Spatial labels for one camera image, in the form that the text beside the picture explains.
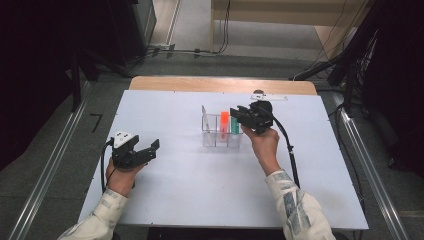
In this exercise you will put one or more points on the person's left hand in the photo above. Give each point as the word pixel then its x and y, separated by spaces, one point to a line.
pixel 121 181

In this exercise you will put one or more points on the light wooden furniture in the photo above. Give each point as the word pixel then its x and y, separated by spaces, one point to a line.
pixel 266 11

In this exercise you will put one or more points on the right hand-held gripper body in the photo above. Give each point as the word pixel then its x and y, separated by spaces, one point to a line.
pixel 261 118

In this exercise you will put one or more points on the orange highlighter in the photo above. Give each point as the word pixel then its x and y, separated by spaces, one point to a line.
pixel 224 121

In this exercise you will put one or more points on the wooden table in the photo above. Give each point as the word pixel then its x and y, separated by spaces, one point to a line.
pixel 200 84

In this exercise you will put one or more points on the white board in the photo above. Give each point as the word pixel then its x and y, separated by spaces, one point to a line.
pixel 200 193

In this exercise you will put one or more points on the green and white glue stick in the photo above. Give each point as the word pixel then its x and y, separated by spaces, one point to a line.
pixel 235 126

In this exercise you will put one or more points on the metal floor rail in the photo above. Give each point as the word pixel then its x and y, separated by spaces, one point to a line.
pixel 376 190
pixel 50 170

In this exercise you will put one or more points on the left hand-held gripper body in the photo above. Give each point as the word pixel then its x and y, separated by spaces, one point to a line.
pixel 121 158

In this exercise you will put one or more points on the person's right hand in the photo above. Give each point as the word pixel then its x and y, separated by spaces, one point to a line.
pixel 265 150

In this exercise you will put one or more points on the clear plastic organizer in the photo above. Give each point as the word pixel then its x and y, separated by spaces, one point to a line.
pixel 213 135

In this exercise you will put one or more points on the dark cabinet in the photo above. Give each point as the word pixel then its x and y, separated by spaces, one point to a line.
pixel 136 30

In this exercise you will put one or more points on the black metal stand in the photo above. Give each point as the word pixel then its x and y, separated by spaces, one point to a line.
pixel 76 83

